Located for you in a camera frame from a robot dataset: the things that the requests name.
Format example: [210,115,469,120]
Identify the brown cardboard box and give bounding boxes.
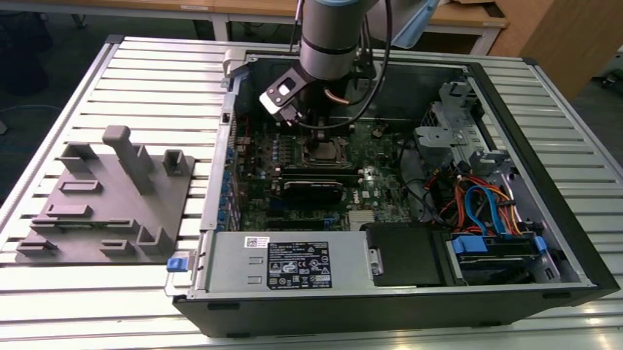
[449,0,505,18]

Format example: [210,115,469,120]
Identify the silver chipset heatsink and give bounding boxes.
[347,209,380,224]

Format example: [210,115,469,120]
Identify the black PC case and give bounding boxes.
[164,46,621,338]

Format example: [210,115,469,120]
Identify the grey power supply unit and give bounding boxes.
[186,230,385,293]

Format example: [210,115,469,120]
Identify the wooden cabinet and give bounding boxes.
[500,0,623,101]

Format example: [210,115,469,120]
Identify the black camera cable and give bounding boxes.
[293,0,393,129]

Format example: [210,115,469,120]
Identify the orange red power wires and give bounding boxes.
[427,171,539,236]

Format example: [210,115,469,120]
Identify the metal socket cover frame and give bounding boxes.
[304,140,352,166]

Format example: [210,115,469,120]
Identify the graphics card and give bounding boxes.
[279,179,345,209]

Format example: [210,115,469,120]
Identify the chair base with casters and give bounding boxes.
[600,50,623,88]

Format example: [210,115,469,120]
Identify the blue data cable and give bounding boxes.
[463,184,509,240]

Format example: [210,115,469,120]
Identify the CPU with silver top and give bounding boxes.
[312,143,337,161]

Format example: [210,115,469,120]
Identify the metal drive cage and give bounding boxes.
[412,82,520,190]

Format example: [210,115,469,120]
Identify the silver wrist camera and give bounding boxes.
[257,67,313,123]

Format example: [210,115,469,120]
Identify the black drive box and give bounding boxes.
[361,222,461,289]

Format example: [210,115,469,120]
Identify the CPU socket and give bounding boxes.
[299,135,355,167]

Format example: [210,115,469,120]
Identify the green motherboard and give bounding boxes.
[232,118,427,233]

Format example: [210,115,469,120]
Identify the RAM slot with white latch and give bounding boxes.
[280,169,365,175]

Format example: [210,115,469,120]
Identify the wooden desk with white frame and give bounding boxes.
[41,0,229,41]
[192,0,509,55]

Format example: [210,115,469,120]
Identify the grey parts rack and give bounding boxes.
[13,125,197,264]

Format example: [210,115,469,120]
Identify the RAM stick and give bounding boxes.
[281,176,361,183]

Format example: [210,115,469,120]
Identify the hard disk in blue carrier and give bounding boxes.
[449,233,549,287]

